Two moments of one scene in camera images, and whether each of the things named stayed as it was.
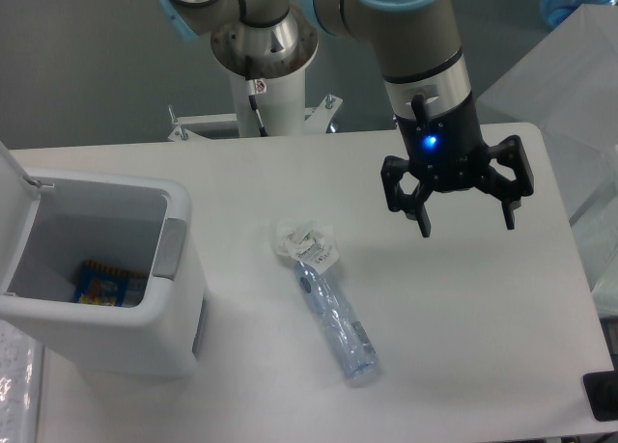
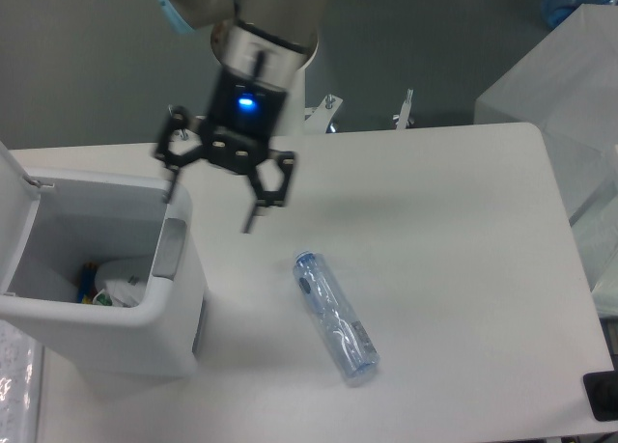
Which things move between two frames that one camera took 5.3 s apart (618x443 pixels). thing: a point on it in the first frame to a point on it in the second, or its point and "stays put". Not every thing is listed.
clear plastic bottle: x=352 y=337 stays put
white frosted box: x=566 y=86 stays put
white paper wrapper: x=312 y=243 to x=122 y=282
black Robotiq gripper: x=447 y=150 to x=243 y=116
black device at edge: x=602 y=391 stays put
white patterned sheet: x=21 y=387 stays put
